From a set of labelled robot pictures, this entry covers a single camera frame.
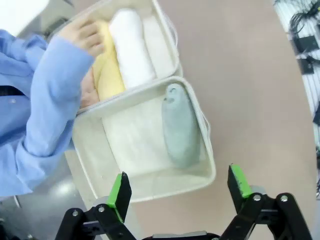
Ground white towel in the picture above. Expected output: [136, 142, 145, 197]
[108, 8, 157, 90]

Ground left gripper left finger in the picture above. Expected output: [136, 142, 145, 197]
[55, 171, 136, 240]

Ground black power adapter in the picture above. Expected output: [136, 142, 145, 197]
[299, 58, 315, 75]
[296, 35, 318, 53]

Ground person's left forearm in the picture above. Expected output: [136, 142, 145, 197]
[31, 34, 95, 83]

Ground white table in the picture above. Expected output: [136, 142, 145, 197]
[0, 0, 50, 37]

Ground person's right hand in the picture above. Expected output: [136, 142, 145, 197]
[79, 69, 101, 109]

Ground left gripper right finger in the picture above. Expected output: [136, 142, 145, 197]
[219, 163, 313, 240]

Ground yellow towel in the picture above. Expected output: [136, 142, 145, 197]
[91, 20, 126, 102]

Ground person in blue shirt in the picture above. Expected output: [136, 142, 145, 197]
[0, 28, 51, 201]

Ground beige fabric storage bin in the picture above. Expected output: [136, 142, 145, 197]
[71, 76, 217, 203]
[49, 0, 185, 113]

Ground person's left hand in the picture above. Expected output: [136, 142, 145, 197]
[59, 21, 106, 57]

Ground black cable tangle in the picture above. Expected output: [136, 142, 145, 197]
[288, 0, 320, 35]

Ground teal towel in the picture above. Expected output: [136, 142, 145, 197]
[161, 83, 201, 170]

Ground person's right forearm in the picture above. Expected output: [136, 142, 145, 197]
[14, 72, 85, 196]

